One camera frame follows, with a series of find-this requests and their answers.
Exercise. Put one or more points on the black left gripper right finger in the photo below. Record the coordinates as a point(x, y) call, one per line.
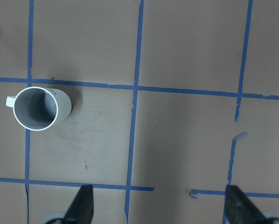
point(239, 209)

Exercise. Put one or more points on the white ceramic mug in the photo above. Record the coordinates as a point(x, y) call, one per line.
point(37, 109)

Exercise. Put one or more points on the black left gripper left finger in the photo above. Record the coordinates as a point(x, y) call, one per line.
point(81, 209)

